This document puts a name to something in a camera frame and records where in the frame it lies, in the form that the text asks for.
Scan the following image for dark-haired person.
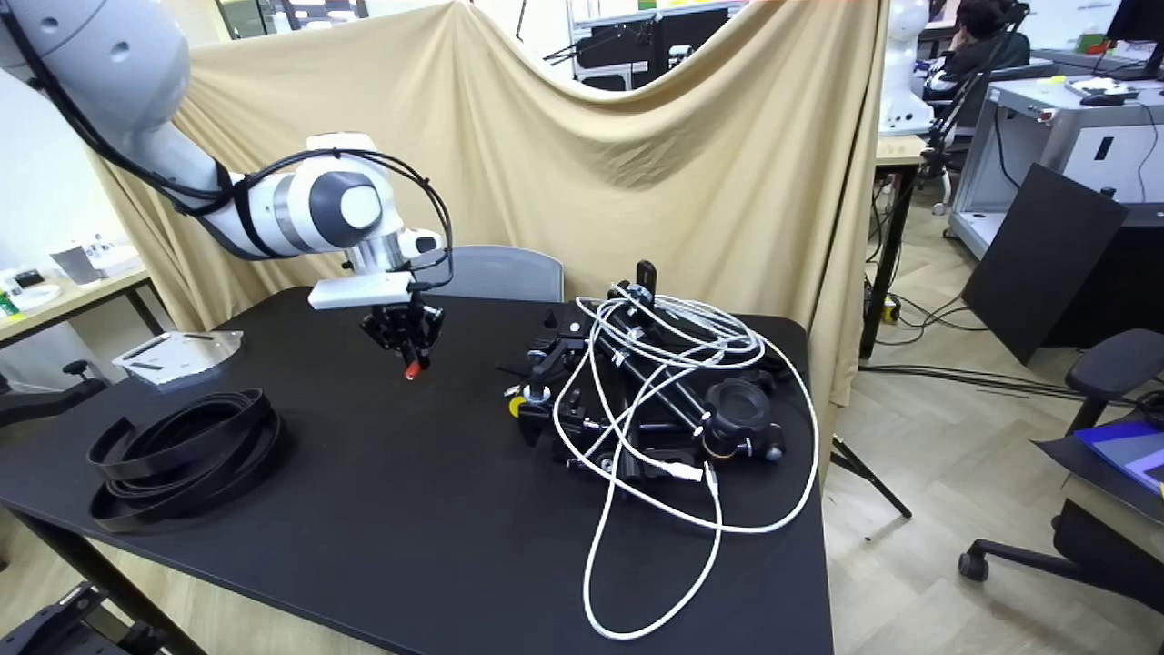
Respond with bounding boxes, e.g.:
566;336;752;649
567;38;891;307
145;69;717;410
926;0;1035;93

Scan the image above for wood-topped bench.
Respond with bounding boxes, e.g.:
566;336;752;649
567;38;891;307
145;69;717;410
0;260;168;366

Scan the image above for black floor cables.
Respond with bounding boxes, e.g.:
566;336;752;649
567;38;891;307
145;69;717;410
878;288;977;357

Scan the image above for black stand leg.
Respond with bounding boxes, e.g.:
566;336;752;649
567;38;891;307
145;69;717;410
828;433;917;524

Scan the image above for black floor equipment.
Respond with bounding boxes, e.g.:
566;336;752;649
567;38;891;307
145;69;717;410
0;579;158;655

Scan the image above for grey metal desk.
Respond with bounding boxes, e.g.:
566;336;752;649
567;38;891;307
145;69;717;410
941;74;1164;266

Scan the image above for black flat panel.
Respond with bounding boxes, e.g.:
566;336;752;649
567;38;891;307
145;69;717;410
962;160;1132;366

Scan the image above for silver metal plate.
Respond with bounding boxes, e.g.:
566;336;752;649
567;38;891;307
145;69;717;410
108;325;249;394

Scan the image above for coiled black strap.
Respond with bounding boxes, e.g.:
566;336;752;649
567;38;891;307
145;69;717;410
85;381;290;535

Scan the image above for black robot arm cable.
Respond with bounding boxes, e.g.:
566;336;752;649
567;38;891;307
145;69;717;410
0;32;458;299

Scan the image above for blue flat item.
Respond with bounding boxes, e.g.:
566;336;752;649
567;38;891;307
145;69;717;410
1070;416;1164;488

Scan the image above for black office chair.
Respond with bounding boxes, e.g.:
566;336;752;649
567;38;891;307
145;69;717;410
958;325;1164;615

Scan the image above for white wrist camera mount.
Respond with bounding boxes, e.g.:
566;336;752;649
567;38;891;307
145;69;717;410
307;266;420;311

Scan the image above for beige backdrop cloth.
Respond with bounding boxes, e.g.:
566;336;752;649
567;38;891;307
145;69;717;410
87;0;894;423

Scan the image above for white cable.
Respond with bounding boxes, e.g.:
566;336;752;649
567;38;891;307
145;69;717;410
551;282;828;643

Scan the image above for small grey box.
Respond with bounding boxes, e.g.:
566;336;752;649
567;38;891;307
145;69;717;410
49;245;108;282

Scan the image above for wooden side table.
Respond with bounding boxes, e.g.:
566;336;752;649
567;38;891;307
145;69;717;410
854;128;932;362

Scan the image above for grey-blue chair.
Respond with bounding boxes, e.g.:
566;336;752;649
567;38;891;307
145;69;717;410
416;245;573;307

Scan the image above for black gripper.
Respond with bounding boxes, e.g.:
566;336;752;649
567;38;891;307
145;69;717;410
361;299;449;372

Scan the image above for black folded tripod rig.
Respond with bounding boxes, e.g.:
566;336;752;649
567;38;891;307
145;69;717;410
504;256;792;485

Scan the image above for black monitor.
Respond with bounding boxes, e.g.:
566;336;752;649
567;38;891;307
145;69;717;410
1103;0;1164;51

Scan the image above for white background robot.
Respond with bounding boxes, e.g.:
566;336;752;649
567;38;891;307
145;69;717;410
878;0;940;139

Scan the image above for black background equipment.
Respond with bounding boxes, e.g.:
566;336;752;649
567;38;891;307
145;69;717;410
544;0;734;93

